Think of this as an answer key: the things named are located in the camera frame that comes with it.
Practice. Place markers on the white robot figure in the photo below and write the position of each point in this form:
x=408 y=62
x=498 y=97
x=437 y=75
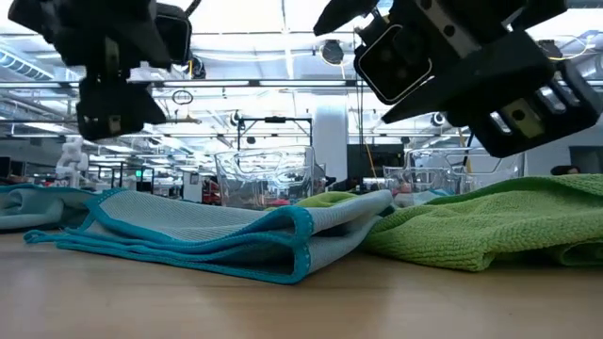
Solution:
x=73 y=162

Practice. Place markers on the dark wall panel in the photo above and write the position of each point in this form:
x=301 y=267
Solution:
x=586 y=160

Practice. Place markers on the round black hanging device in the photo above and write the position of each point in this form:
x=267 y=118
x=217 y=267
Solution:
x=199 y=68
x=551 y=49
x=333 y=52

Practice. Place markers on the green microfiber towel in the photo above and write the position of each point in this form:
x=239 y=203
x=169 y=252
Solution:
x=330 y=198
x=494 y=221

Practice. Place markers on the black overhead rig frame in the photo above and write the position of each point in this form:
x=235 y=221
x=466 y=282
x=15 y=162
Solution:
x=275 y=120

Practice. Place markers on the person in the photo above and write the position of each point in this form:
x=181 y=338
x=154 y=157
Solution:
x=565 y=170

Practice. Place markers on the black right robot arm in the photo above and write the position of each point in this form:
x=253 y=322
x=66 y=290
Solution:
x=542 y=11

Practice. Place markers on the clear plastic bin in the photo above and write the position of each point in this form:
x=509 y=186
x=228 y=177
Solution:
x=264 y=179
x=490 y=169

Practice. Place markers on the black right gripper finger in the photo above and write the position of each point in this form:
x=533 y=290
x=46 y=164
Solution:
x=344 y=14
x=494 y=75

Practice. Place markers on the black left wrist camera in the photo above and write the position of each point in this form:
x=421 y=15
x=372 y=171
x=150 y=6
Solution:
x=174 y=33

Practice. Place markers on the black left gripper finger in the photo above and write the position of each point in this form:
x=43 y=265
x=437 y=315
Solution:
x=113 y=106

